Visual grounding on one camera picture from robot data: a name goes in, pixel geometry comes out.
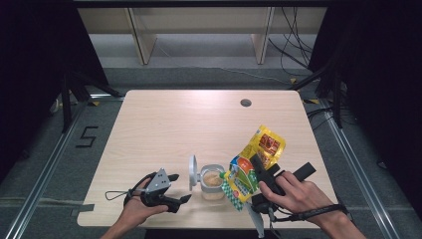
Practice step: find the person's right hand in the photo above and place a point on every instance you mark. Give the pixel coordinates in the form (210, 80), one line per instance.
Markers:
(298, 199)

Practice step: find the black curtain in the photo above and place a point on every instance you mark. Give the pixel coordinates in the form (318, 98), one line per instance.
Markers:
(26, 66)
(381, 83)

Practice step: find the black frame bar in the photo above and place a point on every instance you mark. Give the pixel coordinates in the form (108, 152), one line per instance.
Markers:
(199, 3)

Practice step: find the person's left hand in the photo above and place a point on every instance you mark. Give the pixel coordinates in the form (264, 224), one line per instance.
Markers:
(134, 212)

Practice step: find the beige wooden shelf unit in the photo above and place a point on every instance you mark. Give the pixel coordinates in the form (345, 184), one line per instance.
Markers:
(146, 43)

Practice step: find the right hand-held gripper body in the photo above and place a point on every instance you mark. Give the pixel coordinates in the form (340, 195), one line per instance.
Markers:
(262, 204)

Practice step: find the black metal stand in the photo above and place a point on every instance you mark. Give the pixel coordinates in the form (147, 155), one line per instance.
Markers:
(66, 109)
(337, 106)

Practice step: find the aluminium floor rail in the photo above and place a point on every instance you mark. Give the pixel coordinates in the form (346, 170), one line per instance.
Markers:
(48, 166)
(356, 166)

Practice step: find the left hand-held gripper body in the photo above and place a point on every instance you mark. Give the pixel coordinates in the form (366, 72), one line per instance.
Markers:
(158, 182)

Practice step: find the grey table grommet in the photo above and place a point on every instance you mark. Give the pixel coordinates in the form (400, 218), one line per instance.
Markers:
(246, 102)

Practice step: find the yellow seasoning pouch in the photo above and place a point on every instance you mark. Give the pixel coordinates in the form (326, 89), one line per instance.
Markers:
(244, 172)

